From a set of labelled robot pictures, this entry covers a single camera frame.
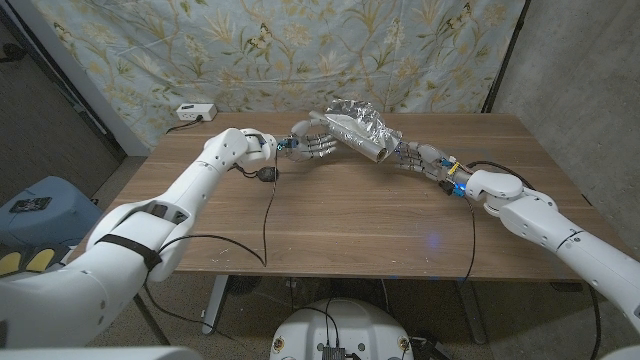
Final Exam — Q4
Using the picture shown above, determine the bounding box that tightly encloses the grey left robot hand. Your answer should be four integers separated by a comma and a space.
277, 118, 339, 163

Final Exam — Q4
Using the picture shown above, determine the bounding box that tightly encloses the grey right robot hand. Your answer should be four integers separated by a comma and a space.
394, 141, 474, 184

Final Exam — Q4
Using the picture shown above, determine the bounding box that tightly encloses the aluminum foil roll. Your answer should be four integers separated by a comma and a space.
309, 98, 404, 164

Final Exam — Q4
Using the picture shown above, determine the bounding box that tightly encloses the floral print fabric backdrop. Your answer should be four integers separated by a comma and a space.
29, 0, 526, 119

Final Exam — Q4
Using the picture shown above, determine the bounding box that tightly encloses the white power strip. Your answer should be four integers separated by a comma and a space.
175, 103, 218, 123

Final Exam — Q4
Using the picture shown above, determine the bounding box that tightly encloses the black backdrop stand pole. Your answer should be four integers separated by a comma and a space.
479, 0, 531, 114

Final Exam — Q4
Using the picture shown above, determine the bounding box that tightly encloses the grey table leg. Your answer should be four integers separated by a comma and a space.
457, 279, 489, 345

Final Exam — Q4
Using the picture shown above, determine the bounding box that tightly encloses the white table leg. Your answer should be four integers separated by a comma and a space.
201, 274, 231, 335

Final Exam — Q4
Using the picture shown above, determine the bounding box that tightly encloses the white robot torso base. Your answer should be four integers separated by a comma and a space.
269, 298, 415, 360

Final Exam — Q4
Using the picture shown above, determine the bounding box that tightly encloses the blue chair with cushion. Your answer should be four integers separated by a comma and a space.
0, 175, 104, 246

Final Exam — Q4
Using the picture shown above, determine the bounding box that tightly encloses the black timer with strap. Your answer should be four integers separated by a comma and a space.
230, 163, 280, 183

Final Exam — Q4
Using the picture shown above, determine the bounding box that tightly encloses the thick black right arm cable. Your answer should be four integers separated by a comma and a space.
467, 160, 601, 360

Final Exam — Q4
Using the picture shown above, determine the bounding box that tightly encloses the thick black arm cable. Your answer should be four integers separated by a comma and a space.
132, 282, 221, 346
467, 160, 601, 360

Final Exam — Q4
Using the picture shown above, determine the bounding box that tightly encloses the thin black left wrist cable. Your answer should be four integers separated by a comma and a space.
158, 147, 280, 268

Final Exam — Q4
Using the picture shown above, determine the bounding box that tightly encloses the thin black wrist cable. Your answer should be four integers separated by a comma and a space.
158, 147, 280, 268
459, 197, 476, 286

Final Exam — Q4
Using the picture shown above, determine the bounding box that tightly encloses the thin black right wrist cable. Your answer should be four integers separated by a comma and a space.
459, 197, 476, 286

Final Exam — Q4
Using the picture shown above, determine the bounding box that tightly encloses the black power strip cord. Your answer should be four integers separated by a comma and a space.
165, 115, 204, 135

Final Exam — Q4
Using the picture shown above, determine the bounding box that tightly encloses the black torso cable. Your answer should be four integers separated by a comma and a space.
294, 298, 342, 349

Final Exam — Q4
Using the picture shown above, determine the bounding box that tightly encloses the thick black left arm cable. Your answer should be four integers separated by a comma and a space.
132, 282, 221, 346

